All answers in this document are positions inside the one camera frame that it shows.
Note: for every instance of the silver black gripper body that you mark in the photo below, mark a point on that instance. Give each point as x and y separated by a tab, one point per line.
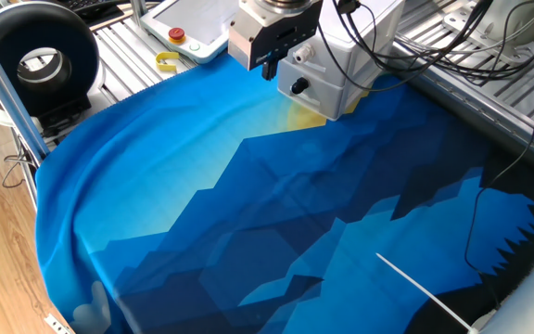
285	39

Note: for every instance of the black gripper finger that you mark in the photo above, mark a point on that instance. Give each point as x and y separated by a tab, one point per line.
281	56
270	70

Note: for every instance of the grey drawer with white knob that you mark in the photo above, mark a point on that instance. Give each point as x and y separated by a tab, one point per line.
304	53

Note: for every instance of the white plastic drawer cabinet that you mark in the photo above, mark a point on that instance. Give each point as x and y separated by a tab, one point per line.
373	42

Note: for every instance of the silver force torque sensor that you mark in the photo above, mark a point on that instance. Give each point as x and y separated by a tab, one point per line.
285	4

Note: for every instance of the white teach pendant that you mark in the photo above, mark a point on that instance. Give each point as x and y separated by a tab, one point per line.
193	23

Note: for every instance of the yellow plastic clip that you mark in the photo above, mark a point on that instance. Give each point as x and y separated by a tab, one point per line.
160	60

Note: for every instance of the blue mountain print cloth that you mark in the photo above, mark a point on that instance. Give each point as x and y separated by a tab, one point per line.
202	185

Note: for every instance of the black keyboard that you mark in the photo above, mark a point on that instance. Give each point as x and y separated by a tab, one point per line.
86	5

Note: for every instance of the white zip tie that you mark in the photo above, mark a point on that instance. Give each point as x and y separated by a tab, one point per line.
424	291

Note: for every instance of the thin silver post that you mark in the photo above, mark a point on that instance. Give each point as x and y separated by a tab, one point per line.
138	11

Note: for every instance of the aluminium profile rail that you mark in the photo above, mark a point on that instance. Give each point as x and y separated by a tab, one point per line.
480	109

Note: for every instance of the white pedestal on metal plate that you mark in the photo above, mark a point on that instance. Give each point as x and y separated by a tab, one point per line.
503	23

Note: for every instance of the aluminium frame post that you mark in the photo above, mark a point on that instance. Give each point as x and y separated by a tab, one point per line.
7	93

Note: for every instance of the white table corner bracket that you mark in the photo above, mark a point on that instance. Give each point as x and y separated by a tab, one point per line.
58	325

